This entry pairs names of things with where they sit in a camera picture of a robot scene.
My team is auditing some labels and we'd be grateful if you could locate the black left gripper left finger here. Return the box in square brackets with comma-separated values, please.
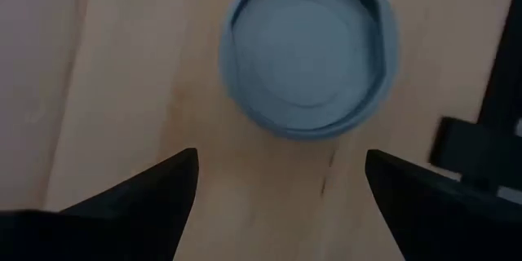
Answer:
[0, 148, 200, 261]

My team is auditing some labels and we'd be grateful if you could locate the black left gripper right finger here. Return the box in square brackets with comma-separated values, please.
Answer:
[365, 149, 522, 261]

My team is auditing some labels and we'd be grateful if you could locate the tin can teal label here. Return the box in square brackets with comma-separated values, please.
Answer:
[218, 0, 400, 142]

